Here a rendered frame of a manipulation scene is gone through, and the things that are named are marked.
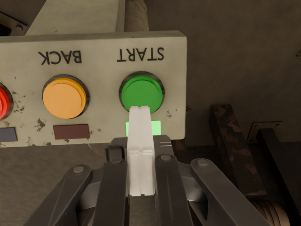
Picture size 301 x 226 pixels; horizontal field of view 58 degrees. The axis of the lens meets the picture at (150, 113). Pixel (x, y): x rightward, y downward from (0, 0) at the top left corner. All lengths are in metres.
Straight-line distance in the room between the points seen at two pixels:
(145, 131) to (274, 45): 0.90
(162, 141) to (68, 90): 0.13
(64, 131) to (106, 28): 0.12
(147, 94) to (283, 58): 0.86
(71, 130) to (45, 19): 0.14
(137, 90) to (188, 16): 0.66
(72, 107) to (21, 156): 1.14
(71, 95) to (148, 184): 0.14
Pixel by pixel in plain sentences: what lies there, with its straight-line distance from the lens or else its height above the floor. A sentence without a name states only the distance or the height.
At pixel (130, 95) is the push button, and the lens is 0.26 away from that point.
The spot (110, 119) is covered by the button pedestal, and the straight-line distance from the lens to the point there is 0.28.
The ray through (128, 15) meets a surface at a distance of 0.69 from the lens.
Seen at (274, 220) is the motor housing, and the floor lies 0.49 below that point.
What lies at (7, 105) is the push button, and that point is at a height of 0.61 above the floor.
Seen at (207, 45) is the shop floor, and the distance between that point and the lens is 0.96.
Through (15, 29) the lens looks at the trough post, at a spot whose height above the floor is 0.01.
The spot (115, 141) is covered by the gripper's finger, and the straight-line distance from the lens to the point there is 0.18.
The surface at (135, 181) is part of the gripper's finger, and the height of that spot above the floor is 0.73.
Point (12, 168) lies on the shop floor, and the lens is 1.49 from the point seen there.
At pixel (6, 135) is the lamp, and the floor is 0.62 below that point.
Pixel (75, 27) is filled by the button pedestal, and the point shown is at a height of 0.52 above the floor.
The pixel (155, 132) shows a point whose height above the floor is 0.62.
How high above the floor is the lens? 0.81
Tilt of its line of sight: 47 degrees down
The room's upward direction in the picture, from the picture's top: 176 degrees clockwise
